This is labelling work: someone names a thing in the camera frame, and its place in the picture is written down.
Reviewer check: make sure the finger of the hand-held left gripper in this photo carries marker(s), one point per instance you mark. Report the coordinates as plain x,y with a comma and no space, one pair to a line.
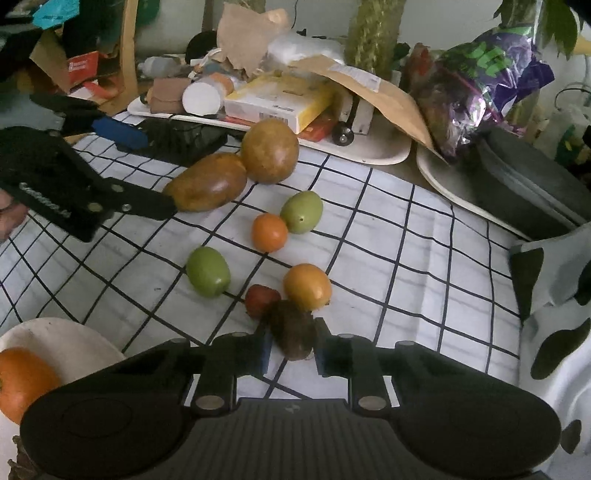
147,203
120,131

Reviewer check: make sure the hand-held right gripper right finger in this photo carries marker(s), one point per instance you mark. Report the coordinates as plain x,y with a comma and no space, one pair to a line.
322,361

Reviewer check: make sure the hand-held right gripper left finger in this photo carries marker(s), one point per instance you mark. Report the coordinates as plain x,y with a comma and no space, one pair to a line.
265,350

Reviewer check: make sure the dark brown kiwi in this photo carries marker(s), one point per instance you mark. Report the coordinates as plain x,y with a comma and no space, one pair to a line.
291,330

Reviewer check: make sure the small red fruit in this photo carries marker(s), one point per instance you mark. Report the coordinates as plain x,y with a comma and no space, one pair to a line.
258,297

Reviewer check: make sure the yellow-orange citrus fruit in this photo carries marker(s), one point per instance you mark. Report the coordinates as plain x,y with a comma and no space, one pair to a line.
307,284

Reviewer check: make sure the small green fruit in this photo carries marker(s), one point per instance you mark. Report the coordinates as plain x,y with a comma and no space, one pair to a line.
301,211
208,271

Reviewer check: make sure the small orange tangerine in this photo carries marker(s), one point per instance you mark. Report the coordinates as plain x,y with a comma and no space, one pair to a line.
270,232

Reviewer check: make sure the round yellow-brown pear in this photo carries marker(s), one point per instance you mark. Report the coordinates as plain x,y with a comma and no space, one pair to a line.
270,150

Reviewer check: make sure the white round plate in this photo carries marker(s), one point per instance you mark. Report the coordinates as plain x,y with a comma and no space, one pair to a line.
60,341

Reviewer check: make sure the person's left hand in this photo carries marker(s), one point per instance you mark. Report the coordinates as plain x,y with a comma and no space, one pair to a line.
11,217

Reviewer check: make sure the small brown cardboard box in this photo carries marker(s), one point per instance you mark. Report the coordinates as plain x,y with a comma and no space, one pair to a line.
168,94

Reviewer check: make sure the black flat ribbed device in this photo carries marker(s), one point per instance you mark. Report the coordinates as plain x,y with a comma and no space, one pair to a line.
184,138

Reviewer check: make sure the grey bottle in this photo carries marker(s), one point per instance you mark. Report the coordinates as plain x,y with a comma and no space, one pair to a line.
159,67

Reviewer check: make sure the cardboard box with red label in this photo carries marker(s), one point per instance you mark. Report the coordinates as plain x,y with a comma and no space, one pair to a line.
83,64

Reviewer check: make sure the white cylinder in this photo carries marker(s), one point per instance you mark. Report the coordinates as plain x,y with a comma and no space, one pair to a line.
201,98

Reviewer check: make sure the black round object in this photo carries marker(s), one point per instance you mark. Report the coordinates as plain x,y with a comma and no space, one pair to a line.
203,46

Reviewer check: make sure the black white checked blanket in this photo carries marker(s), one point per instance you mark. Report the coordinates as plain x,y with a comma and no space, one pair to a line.
415,277

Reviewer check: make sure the teal plastic bag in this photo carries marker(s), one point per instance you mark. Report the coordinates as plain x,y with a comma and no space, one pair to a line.
55,11

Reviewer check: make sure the crumpled brown paper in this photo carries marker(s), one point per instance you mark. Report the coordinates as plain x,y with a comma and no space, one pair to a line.
249,37

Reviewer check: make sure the yellow flat box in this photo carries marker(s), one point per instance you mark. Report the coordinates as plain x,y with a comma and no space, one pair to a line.
281,99

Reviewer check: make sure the red flat box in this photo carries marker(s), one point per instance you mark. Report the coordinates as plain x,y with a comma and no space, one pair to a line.
318,129

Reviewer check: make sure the large orange persimmon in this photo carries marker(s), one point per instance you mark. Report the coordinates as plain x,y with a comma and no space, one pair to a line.
23,383

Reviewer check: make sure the white plastic bag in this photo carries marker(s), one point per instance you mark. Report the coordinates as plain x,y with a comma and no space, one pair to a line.
304,48

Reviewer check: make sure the white oval tray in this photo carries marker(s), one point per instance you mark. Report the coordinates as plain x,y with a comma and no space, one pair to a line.
448,184
369,150

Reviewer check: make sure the cow print cloth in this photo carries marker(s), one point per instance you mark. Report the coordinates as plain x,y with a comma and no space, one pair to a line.
558,323

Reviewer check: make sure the brown paper envelope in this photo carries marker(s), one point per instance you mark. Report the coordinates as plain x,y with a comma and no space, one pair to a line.
383,99

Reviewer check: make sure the grey zipper case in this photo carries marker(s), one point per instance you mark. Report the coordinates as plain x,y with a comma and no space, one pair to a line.
521,180

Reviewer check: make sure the purple foil bag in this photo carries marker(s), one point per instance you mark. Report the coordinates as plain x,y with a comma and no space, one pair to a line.
480,87

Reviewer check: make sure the green plant leaves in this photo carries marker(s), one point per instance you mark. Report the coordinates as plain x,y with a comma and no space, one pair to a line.
554,23

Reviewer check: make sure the curved wooden frame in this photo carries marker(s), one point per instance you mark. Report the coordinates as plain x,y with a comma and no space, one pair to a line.
129,55

